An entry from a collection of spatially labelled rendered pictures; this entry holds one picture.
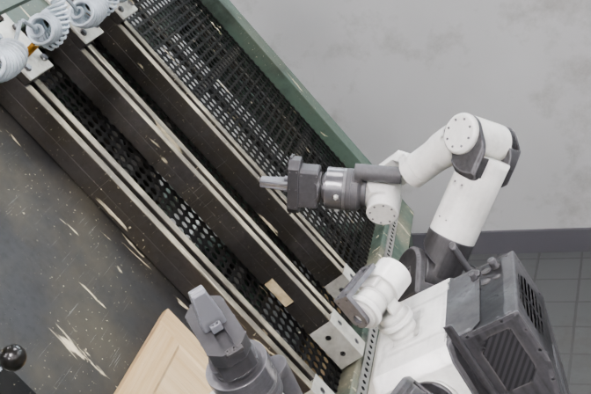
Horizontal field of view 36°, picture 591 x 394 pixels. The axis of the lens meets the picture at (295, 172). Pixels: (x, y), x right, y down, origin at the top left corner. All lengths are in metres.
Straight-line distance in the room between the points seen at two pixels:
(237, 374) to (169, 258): 0.77
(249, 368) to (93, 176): 0.81
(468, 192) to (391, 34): 2.71
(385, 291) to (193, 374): 0.50
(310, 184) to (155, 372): 0.48
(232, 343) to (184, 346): 0.69
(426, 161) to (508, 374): 0.49
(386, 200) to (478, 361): 0.48
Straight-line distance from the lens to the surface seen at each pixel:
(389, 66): 4.38
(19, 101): 1.91
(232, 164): 2.37
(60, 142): 1.90
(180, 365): 1.81
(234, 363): 1.16
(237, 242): 2.19
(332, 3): 4.37
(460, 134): 1.68
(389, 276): 1.51
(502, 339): 1.44
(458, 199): 1.68
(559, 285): 4.33
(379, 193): 1.83
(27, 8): 2.05
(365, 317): 1.48
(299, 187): 1.87
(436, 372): 1.44
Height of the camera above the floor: 2.15
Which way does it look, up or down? 20 degrees down
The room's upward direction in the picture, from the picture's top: 12 degrees counter-clockwise
